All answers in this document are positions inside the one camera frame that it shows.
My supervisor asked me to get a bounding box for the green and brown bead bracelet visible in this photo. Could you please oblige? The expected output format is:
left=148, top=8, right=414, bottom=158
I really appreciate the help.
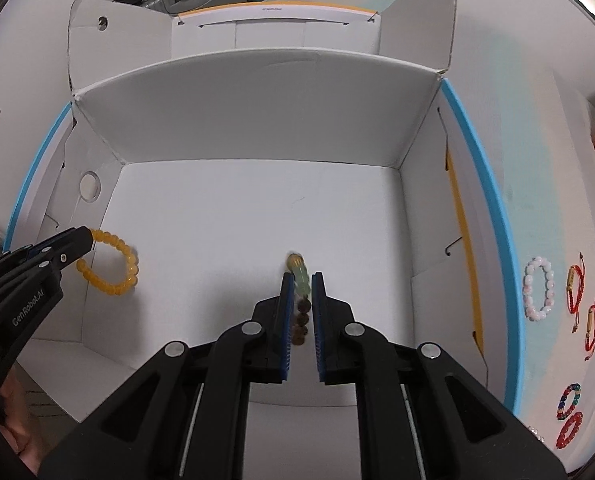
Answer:
left=286, top=252, right=312, bottom=348

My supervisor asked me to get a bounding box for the yellow bead bracelet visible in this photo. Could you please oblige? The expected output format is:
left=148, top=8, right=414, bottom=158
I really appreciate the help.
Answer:
left=76, top=228, right=139, bottom=297

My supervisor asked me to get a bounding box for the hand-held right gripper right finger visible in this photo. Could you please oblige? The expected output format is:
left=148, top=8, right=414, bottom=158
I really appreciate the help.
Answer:
left=311, top=271, right=569, bottom=480

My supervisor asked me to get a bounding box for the person's left hand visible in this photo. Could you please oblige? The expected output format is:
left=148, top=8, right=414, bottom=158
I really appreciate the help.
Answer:
left=0, top=365, right=46, bottom=476

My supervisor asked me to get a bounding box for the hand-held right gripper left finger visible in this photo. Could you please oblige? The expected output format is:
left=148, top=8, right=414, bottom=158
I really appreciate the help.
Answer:
left=38, top=272, right=298, bottom=480

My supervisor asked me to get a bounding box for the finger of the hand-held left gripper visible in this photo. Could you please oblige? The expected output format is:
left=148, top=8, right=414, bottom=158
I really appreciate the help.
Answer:
left=42, top=233, right=97, bottom=272
left=6, top=226, right=93, bottom=259

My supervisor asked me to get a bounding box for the red cord bracelet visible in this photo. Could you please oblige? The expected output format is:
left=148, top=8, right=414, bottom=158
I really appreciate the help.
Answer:
left=583, top=296, right=595, bottom=361
left=565, top=252, right=587, bottom=333

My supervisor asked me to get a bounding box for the white cardboard box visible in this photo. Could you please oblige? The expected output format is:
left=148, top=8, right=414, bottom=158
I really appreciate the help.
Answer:
left=4, top=0, right=524, bottom=428

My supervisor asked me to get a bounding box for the pink bead bracelet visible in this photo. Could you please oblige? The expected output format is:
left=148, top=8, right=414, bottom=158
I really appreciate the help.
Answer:
left=522, top=256, right=557, bottom=322

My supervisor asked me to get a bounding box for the multicolour bead bracelet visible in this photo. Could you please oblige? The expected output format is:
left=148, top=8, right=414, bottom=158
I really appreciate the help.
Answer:
left=556, top=383, right=582, bottom=421

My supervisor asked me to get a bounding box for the red bead bracelet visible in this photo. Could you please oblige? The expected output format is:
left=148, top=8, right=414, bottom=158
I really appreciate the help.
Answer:
left=555, top=411, right=584, bottom=451

